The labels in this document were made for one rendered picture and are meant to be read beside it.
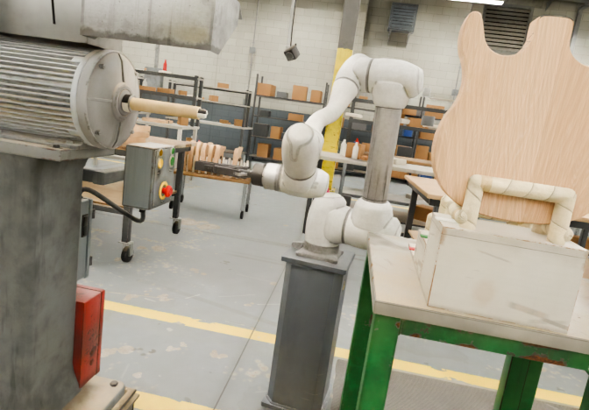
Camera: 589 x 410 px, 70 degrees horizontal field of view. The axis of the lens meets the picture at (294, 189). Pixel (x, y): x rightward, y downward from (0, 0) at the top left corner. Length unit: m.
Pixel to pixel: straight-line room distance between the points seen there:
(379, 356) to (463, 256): 0.28
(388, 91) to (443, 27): 10.89
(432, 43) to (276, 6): 4.32
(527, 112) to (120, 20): 0.86
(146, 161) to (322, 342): 1.04
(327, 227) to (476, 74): 1.02
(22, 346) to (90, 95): 0.71
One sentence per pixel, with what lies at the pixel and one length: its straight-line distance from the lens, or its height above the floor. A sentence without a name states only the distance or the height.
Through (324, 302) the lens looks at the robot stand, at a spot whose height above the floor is 0.54.
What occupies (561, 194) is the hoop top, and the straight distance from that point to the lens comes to 0.95.
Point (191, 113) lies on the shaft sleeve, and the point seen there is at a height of 1.25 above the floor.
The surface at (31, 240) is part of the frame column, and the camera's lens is 1.29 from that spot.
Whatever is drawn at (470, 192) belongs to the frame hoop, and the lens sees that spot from 0.91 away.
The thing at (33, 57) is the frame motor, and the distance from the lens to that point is 1.24.
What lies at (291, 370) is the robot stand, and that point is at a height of 0.20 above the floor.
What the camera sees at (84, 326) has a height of 0.53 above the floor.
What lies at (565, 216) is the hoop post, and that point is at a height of 1.16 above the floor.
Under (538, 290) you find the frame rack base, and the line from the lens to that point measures 0.98.
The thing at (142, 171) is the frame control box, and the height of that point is 1.04.
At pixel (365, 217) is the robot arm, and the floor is 0.92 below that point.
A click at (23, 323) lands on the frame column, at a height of 0.64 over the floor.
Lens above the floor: 1.27
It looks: 10 degrees down
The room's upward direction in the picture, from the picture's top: 8 degrees clockwise
